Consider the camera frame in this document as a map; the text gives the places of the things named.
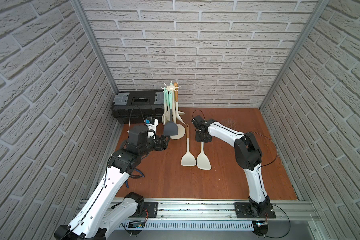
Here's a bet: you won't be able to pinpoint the cream spatula wooden handle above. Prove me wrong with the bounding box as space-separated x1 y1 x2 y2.
181 125 197 167
197 143 212 171
174 83 185 124

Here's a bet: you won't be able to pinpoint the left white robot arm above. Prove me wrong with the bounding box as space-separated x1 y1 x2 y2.
54 124 171 240

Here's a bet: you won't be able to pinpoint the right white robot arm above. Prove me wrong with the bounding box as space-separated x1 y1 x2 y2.
192 116 272 216

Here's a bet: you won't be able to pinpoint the cream utensil rack stand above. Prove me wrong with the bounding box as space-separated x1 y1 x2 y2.
163 83 186 140

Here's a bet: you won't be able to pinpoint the black plastic toolbox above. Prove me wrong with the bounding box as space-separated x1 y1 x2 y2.
111 91 164 124

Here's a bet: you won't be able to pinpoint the grey spatula mint handle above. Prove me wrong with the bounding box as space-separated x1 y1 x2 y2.
164 90 178 136

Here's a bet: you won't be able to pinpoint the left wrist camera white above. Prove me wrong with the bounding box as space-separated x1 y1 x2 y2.
145 117 159 139

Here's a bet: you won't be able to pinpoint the blue handled pliers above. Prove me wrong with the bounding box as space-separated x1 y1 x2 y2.
124 167 146 189

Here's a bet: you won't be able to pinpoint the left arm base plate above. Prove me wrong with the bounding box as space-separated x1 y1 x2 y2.
133 202 159 218

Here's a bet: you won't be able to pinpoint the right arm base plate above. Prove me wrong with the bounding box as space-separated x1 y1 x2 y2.
234 202 276 219

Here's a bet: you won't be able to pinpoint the aluminium mounting rail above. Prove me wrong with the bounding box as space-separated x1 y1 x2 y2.
74 197 319 223

